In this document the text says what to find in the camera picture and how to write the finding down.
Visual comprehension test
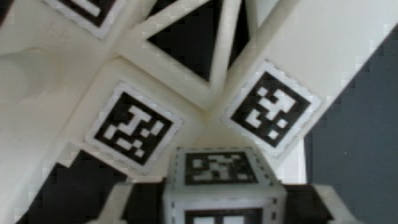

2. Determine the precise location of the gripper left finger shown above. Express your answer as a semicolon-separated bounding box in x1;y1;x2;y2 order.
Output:
85;182;135;224

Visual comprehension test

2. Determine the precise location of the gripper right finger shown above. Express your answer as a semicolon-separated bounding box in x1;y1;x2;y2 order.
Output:
312;184;366;224

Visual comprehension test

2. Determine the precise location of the white chair back part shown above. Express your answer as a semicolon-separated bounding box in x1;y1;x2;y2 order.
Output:
0;0;398;224

